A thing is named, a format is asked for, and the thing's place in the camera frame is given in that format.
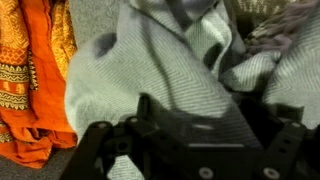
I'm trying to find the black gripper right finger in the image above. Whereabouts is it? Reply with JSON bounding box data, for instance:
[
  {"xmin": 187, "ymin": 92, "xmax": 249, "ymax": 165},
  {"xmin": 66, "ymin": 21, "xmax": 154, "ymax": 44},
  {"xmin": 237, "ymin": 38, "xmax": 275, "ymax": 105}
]
[{"xmin": 256, "ymin": 106, "xmax": 320, "ymax": 180}]

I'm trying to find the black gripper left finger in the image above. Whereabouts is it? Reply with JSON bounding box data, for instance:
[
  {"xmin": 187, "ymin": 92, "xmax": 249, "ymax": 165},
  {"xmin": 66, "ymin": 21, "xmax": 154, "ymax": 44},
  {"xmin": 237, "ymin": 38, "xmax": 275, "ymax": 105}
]
[{"xmin": 59, "ymin": 94, "xmax": 201, "ymax": 180}]

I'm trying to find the light grey fleece blanket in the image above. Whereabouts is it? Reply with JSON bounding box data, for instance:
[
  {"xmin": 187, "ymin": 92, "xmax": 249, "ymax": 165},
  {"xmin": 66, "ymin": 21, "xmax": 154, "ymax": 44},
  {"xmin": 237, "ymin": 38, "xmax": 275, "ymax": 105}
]
[{"xmin": 64, "ymin": 0, "xmax": 320, "ymax": 180}]

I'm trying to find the orange patterned blanket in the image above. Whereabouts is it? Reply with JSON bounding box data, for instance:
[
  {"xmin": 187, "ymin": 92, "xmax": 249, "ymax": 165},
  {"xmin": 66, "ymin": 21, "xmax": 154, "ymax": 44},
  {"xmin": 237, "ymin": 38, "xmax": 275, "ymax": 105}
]
[{"xmin": 0, "ymin": 0, "xmax": 79, "ymax": 170}]

